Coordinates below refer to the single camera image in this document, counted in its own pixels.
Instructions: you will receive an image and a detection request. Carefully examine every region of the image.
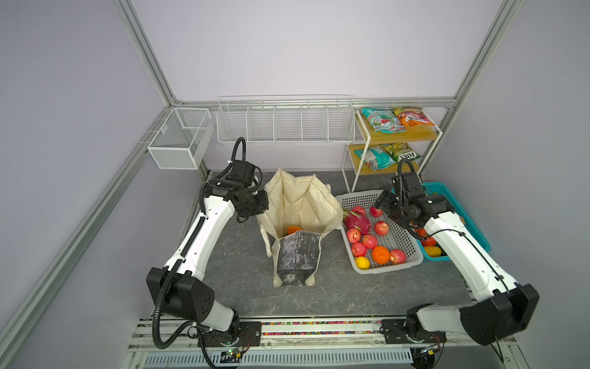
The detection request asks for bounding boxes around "cream canvas grocery bag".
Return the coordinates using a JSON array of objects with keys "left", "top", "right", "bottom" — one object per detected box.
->
[{"left": 257, "top": 169, "right": 344, "bottom": 288}]

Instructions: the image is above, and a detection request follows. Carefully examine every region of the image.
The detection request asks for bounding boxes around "green snack bag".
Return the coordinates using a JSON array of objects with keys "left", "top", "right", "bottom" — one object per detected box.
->
[{"left": 382, "top": 142, "right": 422, "bottom": 163}]

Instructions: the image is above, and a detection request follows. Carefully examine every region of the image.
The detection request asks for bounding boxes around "red apple in basket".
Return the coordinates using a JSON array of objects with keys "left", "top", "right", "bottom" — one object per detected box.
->
[{"left": 346, "top": 228, "right": 362, "bottom": 244}]

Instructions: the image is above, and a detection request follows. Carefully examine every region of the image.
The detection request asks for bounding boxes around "white wire wall basket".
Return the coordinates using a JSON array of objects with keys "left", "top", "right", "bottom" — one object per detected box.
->
[{"left": 216, "top": 95, "right": 355, "bottom": 145}]

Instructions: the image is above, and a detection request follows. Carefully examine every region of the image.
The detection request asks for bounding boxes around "two-tier wooden shelf rack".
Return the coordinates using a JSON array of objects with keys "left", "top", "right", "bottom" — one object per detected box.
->
[{"left": 341, "top": 107, "right": 443, "bottom": 192}]

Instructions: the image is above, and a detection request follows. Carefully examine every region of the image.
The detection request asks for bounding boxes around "yellow lemon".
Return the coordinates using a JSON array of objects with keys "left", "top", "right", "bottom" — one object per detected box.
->
[{"left": 355, "top": 256, "right": 371, "bottom": 270}]

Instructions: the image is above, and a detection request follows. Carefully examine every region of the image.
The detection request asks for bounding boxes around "teal snack bag top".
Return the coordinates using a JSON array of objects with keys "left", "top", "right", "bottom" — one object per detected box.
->
[{"left": 362, "top": 109, "right": 406, "bottom": 135}]

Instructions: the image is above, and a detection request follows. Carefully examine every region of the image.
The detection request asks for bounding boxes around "white mesh box basket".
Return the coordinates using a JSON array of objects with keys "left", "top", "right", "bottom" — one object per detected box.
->
[{"left": 147, "top": 108, "right": 214, "bottom": 170}]

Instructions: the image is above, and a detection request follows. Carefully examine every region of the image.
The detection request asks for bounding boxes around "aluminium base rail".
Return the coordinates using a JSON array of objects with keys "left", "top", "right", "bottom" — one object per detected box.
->
[{"left": 122, "top": 316, "right": 529, "bottom": 368}]

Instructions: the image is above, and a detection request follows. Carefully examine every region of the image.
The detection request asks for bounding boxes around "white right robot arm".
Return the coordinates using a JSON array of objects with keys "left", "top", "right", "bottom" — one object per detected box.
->
[{"left": 375, "top": 168, "right": 540, "bottom": 346}]

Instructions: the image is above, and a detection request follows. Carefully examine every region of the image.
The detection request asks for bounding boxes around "teal snack bag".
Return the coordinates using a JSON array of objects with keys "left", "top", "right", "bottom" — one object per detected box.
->
[
  {"left": 354, "top": 146, "right": 396, "bottom": 172},
  {"left": 362, "top": 109, "right": 406, "bottom": 135}
]

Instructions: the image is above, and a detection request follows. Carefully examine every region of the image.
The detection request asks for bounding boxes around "orange fruit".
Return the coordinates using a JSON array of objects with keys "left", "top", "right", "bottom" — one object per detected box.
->
[
  {"left": 371, "top": 245, "right": 390, "bottom": 265},
  {"left": 287, "top": 225, "right": 303, "bottom": 235}
]

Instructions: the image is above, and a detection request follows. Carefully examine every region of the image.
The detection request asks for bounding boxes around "teal snack bag lower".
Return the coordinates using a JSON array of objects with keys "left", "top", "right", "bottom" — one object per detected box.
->
[{"left": 354, "top": 146, "right": 396, "bottom": 172}]

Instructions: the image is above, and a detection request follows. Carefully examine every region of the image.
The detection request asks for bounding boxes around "pink dragon fruit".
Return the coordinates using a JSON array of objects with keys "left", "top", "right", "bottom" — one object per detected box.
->
[{"left": 343, "top": 206, "right": 371, "bottom": 235}]

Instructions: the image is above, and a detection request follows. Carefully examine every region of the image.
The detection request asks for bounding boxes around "orange snack bag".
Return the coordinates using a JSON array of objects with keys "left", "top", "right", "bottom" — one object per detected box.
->
[{"left": 393, "top": 108, "right": 435, "bottom": 127}]

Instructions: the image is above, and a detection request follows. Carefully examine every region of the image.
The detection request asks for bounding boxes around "red apple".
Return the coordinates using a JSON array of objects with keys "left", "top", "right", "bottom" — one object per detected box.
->
[
  {"left": 346, "top": 228, "right": 362, "bottom": 244},
  {"left": 370, "top": 206, "right": 384, "bottom": 218}
]

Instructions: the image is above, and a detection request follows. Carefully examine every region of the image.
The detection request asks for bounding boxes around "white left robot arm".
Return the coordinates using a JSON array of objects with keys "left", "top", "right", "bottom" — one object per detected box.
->
[{"left": 146, "top": 137, "right": 269, "bottom": 350}]

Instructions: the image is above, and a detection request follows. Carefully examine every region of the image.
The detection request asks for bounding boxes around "white plastic fruit basket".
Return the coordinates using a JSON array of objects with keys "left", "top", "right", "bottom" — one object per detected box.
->
[{"left": 336, "top": 190, "right": 423, "bottom": 275}]

